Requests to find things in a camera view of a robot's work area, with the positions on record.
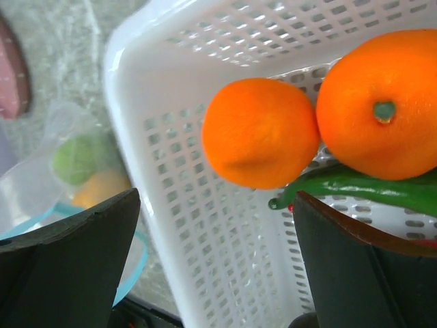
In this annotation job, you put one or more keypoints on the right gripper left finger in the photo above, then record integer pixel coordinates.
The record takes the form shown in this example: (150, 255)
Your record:
(66, 273)

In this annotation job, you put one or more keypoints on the pink dotted plate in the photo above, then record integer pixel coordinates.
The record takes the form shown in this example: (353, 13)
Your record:
(15, 82)

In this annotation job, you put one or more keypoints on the orange tangerine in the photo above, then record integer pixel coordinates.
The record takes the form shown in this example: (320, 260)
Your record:
(376, 108)
(260, 133)

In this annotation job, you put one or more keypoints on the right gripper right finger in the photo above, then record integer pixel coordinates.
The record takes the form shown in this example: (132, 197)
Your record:
(360, 276)

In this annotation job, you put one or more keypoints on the clear zip top bag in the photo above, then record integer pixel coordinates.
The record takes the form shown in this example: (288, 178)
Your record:
(32, 196)

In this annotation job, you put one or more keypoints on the red chili pepper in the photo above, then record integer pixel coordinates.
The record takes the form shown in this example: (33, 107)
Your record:
(428, 243)

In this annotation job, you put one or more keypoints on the green wrinkled fruit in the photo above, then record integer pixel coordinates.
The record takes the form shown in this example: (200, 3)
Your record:
(79, 158)

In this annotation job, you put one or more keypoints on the green chili pepper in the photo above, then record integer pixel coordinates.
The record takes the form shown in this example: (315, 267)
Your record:
(417, 194)

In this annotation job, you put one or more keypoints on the yellow orange mango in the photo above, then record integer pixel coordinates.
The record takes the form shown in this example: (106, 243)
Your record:
(100, 187)

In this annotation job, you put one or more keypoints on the white plastic basket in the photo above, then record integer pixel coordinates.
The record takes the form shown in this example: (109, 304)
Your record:
(230, 261)

